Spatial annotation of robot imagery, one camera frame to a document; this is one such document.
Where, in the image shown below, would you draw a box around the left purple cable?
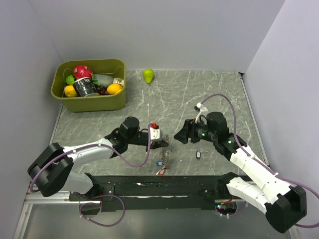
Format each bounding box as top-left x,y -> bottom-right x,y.
29,124 -> 154,228

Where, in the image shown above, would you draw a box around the clear plastic bottle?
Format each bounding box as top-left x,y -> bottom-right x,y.
94,74 -> 124,88

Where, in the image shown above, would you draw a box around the orange fruit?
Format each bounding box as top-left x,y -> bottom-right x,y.
107,83 -> 123,95

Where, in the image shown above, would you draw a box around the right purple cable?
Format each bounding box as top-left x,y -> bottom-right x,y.
200,94 -> 317,229

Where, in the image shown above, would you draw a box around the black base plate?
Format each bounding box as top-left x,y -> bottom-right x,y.
69,175 -> 240,212

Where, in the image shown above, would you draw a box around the green pear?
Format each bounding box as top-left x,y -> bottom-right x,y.
142,68 -> 155,85

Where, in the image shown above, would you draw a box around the purple cable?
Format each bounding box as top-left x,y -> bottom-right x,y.
200,94 -> 317,229
29,124 -> 154,228

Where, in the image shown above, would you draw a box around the black tag key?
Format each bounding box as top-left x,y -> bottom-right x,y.
196,148 -> 208,160

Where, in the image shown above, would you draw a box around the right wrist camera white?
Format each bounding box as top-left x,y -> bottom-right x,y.
194,102 -> 208,123

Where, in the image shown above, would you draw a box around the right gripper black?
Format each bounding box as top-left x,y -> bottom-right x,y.
173,117 -> 217,144

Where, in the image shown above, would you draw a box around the green lime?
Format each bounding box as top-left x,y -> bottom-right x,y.
65,75 -> 75,86

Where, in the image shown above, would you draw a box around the metal disc with key rings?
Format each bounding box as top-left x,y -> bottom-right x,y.
158,134 -> 172,170

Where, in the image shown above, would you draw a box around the dark red grapes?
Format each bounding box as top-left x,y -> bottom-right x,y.
95,85 -> 109,96

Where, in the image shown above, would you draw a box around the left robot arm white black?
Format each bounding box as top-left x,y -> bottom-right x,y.
27,117 -> 169,200

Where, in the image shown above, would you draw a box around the olive green plastic bin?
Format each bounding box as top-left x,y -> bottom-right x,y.
51,59 -> 126,113

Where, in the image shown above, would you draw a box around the red tag key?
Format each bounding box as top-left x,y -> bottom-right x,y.
156,168 -> 166,176

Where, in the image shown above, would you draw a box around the black printed can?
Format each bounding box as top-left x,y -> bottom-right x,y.
73,77 -> 99,97

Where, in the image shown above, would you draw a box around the red dragon fruit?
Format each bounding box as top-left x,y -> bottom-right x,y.
73,65 -> 94,80

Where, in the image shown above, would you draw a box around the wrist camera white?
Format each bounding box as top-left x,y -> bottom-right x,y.
149,122 -> 162,142
194,102 -> 208,123

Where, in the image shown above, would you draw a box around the yellow lemon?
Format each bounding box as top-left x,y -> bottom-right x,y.
64,85 -> 77,98

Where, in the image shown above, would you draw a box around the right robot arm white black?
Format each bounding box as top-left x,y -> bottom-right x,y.
174,112 -> 307,233

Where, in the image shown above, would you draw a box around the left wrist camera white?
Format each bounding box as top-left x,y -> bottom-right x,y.
149,122 -> 162,142

